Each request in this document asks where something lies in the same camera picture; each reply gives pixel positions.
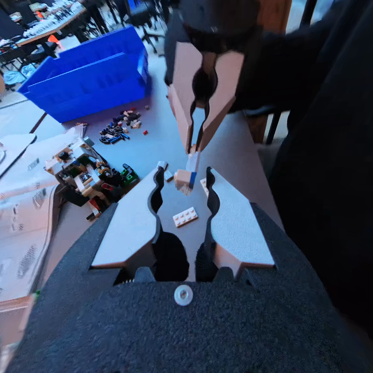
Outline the short white lego plate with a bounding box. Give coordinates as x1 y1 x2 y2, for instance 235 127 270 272
173 207 199 228

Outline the pile of small lego pins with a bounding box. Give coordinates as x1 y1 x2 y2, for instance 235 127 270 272
99 108 143 145

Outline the person's torso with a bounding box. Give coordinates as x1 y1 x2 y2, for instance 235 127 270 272
267 0 373 338

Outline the black office chair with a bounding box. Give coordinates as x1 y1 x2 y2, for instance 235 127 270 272
125 0 165 56

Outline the partly built lego truck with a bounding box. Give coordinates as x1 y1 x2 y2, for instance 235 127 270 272
44 136 124 220

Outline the cluttered wooden table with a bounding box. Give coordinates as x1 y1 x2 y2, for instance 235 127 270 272
0 0 88 59

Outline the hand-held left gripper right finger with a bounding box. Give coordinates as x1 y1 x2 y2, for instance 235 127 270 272
205 167 276 280

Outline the wooden post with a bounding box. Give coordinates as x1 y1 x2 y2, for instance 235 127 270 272
248 0 292 143

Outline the green black lego subassembly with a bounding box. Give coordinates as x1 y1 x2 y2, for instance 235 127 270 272
120 164 140 187

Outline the instruction booklet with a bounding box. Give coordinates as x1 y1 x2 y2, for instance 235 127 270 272
0 125 88 302

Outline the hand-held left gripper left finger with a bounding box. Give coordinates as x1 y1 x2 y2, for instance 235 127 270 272
91 167 164 268

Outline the blue storage bin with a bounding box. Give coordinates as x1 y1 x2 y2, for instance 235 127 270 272
17 25 152 123

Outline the white rounded board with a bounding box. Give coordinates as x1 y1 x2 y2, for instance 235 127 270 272
0 132 38 175

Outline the white blue lego assembly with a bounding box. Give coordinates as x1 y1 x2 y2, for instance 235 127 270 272
174 144 201 196

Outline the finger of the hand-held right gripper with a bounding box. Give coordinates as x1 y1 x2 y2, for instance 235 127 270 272
167 41 204 155
196 52 245 153

